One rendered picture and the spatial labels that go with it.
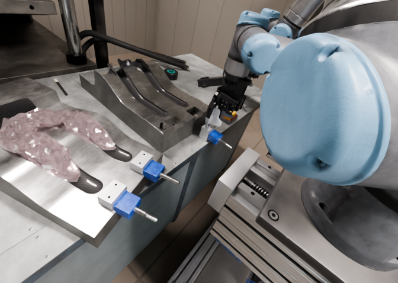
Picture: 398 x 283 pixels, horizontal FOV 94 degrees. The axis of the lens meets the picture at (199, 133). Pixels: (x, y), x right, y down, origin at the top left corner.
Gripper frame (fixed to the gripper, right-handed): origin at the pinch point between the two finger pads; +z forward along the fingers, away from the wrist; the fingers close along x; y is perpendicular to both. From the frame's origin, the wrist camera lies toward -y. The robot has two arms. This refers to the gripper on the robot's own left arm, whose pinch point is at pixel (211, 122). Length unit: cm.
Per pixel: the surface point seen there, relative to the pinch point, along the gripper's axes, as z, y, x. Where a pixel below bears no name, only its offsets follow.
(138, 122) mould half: 2.0, -16.6, -19.8
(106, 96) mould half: 1.7, -34.8, -19.8
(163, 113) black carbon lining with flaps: -0.8, -12.8, -12.5
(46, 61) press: 9, -87, -20
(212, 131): 3.6, 1.6, -0.2
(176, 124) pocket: 1.4, -7.6, -10.6
